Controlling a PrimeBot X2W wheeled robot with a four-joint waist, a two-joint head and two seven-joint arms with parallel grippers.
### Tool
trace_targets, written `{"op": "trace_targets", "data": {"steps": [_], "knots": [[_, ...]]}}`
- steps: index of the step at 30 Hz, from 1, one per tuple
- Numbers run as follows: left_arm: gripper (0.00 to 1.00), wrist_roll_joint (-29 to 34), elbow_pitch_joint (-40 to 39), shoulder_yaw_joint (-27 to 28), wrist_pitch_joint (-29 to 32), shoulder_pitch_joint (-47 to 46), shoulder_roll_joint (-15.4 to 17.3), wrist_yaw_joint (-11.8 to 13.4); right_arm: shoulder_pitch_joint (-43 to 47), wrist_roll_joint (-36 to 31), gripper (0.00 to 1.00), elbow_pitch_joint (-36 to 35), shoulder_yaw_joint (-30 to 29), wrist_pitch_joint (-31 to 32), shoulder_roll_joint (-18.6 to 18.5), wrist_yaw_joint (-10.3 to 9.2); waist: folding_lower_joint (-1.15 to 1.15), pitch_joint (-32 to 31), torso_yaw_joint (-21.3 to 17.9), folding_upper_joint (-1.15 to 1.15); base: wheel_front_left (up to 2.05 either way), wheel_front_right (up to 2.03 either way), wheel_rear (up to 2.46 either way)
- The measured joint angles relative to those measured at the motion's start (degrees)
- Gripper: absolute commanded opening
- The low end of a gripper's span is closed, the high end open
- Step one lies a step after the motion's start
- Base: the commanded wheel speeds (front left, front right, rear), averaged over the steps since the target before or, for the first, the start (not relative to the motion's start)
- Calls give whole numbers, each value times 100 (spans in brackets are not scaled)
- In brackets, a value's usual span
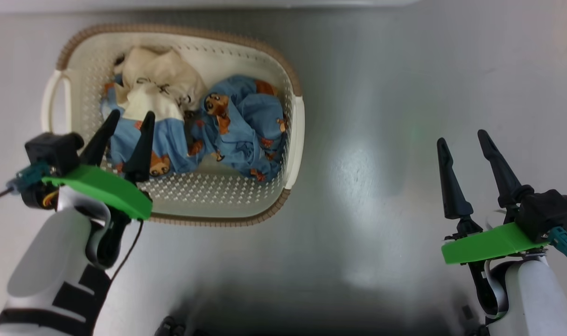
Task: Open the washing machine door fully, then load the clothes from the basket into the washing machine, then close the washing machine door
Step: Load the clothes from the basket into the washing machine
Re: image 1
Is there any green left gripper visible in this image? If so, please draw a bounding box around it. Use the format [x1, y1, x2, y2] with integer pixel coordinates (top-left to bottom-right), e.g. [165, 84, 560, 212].
[42, 109, 156, 270]

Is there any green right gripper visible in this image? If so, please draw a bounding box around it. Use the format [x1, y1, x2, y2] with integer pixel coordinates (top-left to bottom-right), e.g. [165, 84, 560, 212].
[436, 129, 550, 265]

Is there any blue cartoon print garment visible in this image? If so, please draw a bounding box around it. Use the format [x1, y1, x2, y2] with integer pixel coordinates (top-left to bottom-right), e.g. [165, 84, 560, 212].
[190, 75, 288, 183]
[100, 82, 202, 179]

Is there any cream perforated laundry basket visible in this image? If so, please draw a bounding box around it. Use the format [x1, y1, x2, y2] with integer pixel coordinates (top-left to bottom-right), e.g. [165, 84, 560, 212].
[41, 23, 306, 228]

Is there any cream garment with black writing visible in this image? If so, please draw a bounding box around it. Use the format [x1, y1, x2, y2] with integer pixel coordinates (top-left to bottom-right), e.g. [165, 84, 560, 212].
[113, 46, 208, 123]

